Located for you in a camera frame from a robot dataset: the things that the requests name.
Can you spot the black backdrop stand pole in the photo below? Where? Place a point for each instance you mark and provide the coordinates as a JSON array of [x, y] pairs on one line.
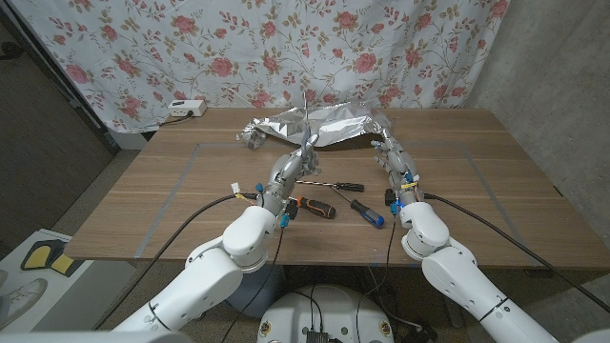
[[71, 95]]

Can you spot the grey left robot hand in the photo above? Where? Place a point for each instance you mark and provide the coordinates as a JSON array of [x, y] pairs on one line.
[[288, 174]]

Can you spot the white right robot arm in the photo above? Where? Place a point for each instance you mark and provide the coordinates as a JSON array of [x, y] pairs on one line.
[[453, 276]]

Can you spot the blue black screwdriver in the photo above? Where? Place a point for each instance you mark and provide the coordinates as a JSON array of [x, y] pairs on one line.
[[367, 214]]

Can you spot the orange black screwdriver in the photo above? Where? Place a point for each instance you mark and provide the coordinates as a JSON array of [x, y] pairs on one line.
[[317, 207]]

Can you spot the white power strip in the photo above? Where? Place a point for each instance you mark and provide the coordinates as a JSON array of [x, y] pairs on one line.
[[187, 108]]

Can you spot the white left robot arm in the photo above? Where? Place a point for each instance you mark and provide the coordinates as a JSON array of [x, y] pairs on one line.
[[209, 281]]

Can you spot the black power adapter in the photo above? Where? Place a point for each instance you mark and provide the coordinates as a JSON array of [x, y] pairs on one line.
[[421, 332]]

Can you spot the white floor mat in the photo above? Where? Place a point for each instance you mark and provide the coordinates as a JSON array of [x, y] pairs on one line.
[[86, 286]]

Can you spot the grey-blue round stool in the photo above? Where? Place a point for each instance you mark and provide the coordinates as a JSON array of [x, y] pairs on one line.
[[259, 290]]

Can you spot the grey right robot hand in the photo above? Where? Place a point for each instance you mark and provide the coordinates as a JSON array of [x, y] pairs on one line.
[[398, 164]]

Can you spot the aluminum foil sheet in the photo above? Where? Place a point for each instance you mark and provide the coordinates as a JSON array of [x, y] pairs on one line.
[[333, 125]]

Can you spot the floral backdrop cloth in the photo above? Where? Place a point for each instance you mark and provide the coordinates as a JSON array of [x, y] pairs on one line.
[[286, 47]]

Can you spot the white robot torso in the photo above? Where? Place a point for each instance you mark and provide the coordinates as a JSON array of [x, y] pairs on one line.
[[333, 314]]

